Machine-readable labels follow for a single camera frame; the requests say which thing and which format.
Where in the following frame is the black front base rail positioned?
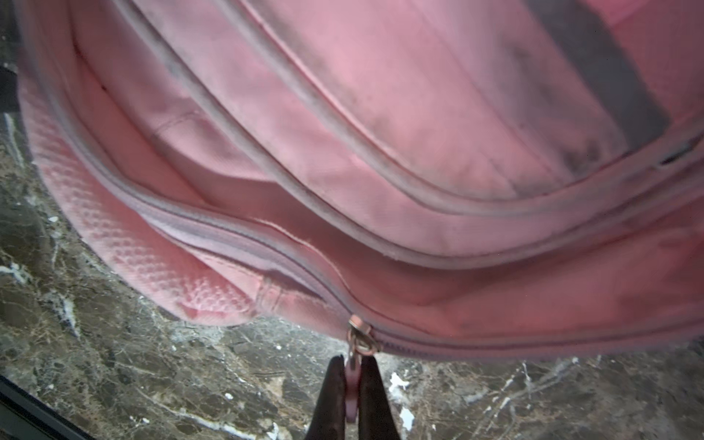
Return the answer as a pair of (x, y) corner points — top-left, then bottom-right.
(1, 376), (95, 440)

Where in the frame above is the pink student backpack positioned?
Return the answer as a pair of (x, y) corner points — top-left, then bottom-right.
(13, 0), (704, 425)

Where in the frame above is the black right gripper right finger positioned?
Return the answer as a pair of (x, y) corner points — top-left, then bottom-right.
(359, 357), (401, 440)

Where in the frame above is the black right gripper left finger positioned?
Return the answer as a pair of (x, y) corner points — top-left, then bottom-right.
(305, 356), (347, 440)

